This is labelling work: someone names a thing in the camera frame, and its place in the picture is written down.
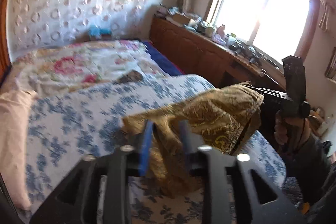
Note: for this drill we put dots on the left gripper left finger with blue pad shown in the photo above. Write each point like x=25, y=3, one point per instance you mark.
x=76, y=198

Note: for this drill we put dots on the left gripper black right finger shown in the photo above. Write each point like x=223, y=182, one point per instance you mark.
x=234, y=189

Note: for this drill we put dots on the golden brown patterned cloth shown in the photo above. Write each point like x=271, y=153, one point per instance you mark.
x=225, y=118

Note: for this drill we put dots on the person right hand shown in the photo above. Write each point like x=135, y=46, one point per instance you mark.
x=289, y=128

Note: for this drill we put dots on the blue floral white bedsheet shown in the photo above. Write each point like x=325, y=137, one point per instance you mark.
x=64, y=128

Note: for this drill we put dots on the pink figurine on cabinet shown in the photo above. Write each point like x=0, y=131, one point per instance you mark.
x=218, y=35

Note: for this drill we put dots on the wooden sideboard cabinet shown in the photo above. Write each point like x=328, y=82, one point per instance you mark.
x=195, y=54

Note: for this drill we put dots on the navy blue blanket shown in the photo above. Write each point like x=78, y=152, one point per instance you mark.
x=163, y=62

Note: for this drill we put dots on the pink beige pillow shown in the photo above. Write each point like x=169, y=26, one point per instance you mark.
x=15, y=110

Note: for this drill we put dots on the cardboard box on cabinet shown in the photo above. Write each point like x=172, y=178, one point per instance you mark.
x=183, y=20

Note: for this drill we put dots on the pink floral quilt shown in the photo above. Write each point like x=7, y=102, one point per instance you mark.
x=50, y=72

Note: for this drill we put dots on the wooden headboard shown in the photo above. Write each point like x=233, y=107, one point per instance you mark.
x=5, y=59

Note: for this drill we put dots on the blue box behind bed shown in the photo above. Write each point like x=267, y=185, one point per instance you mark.
x=97, y=32

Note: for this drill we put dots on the window with wooden frame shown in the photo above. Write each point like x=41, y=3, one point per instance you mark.
x=275, y=28

